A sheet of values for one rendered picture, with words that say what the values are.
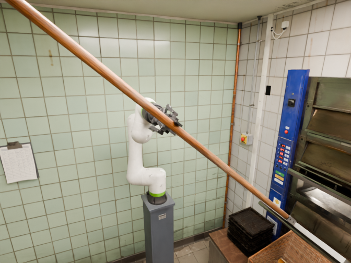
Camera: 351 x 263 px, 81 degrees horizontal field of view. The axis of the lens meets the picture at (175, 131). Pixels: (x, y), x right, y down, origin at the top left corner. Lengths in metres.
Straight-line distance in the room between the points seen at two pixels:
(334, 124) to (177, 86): 1.29
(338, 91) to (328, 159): 0.47
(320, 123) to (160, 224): 1.37
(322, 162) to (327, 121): 0.30
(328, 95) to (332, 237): 1.00
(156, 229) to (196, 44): 1.67
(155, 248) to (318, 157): 1.39
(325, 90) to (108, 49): 1.66
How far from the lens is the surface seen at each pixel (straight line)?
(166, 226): 1.73
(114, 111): 1.95
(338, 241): 1.97
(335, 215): 1.90
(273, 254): 2.18
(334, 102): 1.74
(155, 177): 1.49
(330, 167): 1.79
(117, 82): 0.64
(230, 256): 2.16
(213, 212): 2.91
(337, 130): 1.72
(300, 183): 2.02
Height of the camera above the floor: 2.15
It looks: 17 degrees down
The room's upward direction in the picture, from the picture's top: straight up
